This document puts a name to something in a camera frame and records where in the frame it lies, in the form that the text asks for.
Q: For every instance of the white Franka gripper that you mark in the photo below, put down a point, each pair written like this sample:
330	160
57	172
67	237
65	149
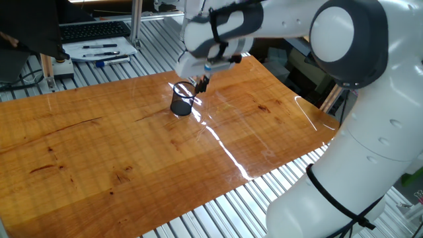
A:
188	67

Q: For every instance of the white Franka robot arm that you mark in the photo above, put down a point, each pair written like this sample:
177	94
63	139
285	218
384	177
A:
332	34

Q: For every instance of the black mesh pen holder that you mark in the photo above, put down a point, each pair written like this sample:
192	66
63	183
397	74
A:
181	107

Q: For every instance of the thin black pen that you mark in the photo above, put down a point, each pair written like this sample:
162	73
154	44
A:
99	46
105	53

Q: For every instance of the person's bare hand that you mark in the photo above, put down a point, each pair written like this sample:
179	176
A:
8	39

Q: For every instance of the white marker blue cap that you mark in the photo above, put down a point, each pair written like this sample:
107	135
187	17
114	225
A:
115	61

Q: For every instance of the black computer keyboard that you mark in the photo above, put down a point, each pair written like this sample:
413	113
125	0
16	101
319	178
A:
92	31

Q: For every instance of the glossy wood-grain mat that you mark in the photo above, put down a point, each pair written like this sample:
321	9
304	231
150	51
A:
99	148

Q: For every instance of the white paper sheet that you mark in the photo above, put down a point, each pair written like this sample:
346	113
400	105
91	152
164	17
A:
76	49

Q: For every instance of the long wooden stick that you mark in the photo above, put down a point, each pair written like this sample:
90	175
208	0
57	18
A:
330	99

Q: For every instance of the white emergency stop box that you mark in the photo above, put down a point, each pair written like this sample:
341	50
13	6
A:
62	69

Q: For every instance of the black cloth jacket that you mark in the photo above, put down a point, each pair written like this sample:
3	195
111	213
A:
29	23

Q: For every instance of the dark grey box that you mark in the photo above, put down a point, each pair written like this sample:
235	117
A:
13	66

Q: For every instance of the green plastic object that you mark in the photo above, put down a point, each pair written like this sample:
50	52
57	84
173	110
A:
413	176

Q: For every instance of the aluminium frame post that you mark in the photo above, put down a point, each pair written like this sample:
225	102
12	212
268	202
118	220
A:
136	20

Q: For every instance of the aluminium frame rail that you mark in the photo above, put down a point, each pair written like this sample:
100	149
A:
109	18

